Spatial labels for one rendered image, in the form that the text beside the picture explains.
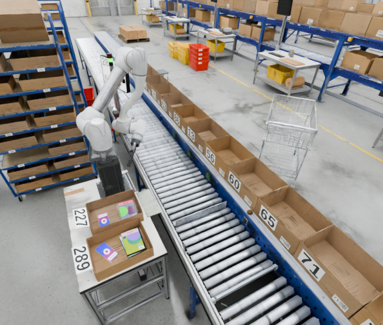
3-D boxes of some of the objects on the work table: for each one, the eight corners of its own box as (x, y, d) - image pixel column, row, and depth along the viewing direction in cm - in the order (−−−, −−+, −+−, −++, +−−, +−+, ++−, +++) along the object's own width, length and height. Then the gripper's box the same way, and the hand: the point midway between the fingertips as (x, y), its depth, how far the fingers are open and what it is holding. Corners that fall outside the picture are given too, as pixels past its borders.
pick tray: (88, 246, 167) (85, 238, 161) (140, 225, 182) (138, 216, 176) (97, 282, 148) (93, 275, 142) (155, 255, 163) (153, 247, 157)
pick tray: (88, 211, 192) (84, 203, 185) (134, 196, 206) (133, 188, 199) (93, 239, 172) (90, 231, 166) (144, 220, 186) (143, 212, 180)
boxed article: (104, 243, 169) (103, 241, 168) (119, 255, 162) (119, 253, 161) (95, 251, 164) (95, 249, 163) (111, 263, 157) (110, 262, 156)
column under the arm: (101, 202, 199) (92, 173, 179) (95, 184, 217) (86, 155, 197) (131, 193, 209) (126, 164, 189) (124, 175, 227) (118, 147, 206)
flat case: (122, 222, 182) (121, 220, 181) (117, 204, 196) (117, 203, 195) (139, 216, 187) (138, 215, 186) (133, 200, 200) (133, 198, 199)
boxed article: (101, 231, 177) (100, 230, 175) (97, 216, 188) (97, 215, 187) (111, 227, 179) (111, 226, 178) (107, 213, 190) (106, 211, 189)
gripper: (141, 135, 191) (134, 158, 182) (138, 148, 213) (132, 169, 204) (132, 132, 189) (124, 156, 180) (130, 146, 212) (123, 167, 202)
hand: (129, 162), depth 192 cm, fingers open, 13 cm apart
